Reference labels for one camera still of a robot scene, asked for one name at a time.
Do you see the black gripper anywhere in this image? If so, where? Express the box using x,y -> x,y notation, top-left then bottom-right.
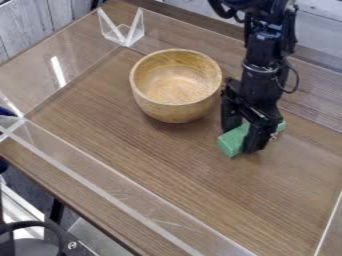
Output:
220,63 -> 284,154

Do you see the green rectangular block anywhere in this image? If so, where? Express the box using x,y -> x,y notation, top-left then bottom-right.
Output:
216,121 -> 287,158

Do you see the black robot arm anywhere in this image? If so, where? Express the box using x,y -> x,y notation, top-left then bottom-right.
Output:
208,0 -> 298,157

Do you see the brown wooden bowl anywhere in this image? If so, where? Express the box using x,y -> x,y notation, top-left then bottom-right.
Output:
129,48 -> 223,123

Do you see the black table leg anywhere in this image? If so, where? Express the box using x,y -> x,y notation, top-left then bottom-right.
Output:
49,199 -> 65,224

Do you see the blue object at edge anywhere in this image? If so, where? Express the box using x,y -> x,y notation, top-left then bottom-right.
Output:
0,105 -> 17,174

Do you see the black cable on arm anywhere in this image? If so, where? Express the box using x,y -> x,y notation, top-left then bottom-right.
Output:
274,58 -> 302,95

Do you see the clear acrylic corner bracket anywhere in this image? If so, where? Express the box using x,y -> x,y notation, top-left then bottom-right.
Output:
96,8 -> 144,47

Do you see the clear acrylic tray wall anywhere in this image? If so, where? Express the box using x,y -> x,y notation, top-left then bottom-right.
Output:
0,104 -> 256,256

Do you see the metal base plate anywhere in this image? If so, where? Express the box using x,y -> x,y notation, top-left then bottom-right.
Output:
68,218 -> 133,256

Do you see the black curved cable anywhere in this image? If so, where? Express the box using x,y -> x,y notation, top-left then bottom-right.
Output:
0,220 -> 68,256

